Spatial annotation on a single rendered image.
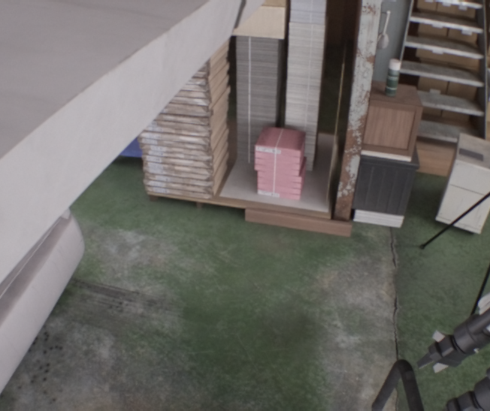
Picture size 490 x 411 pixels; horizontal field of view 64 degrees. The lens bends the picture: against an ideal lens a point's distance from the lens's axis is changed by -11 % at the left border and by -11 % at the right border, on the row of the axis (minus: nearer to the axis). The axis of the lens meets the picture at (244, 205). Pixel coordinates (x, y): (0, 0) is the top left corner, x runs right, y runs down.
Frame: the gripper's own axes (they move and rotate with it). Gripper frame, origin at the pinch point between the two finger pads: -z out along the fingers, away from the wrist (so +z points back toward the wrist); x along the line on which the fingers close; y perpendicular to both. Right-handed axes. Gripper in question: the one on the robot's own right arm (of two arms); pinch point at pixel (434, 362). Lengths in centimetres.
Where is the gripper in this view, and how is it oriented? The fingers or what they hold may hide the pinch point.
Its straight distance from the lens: 126.8
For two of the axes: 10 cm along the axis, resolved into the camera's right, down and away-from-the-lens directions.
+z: 5.0, -6.8, -5.4
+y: 0.1, 6.3, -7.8
